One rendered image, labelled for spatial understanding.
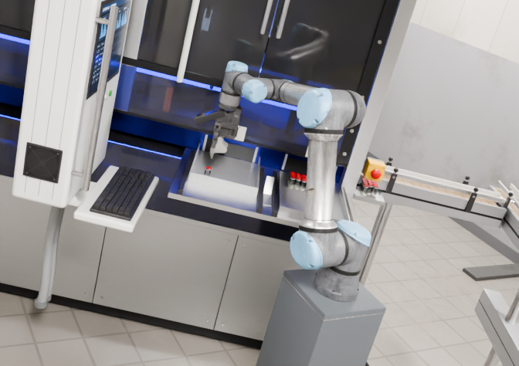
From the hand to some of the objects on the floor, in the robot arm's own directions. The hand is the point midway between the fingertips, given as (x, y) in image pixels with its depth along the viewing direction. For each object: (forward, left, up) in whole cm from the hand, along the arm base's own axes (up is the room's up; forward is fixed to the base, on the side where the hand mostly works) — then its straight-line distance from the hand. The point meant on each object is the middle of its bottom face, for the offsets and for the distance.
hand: (211, 153), depth 243 cm
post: (-8, -62, -98) cm, 116 cm away
